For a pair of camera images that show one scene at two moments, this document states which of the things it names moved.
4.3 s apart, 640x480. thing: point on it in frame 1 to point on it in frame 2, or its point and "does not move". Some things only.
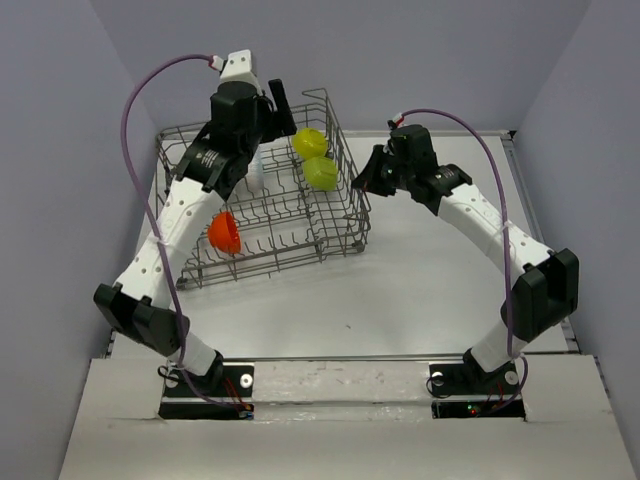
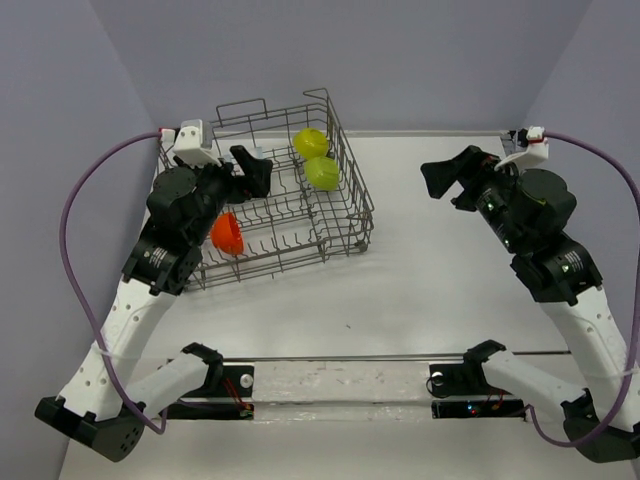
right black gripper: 371,179 to 476,168
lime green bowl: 309,143 does not move
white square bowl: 321,173 does not move
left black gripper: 278,125 to 258,173
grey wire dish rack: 299,202 does not move
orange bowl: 224,233 does not move
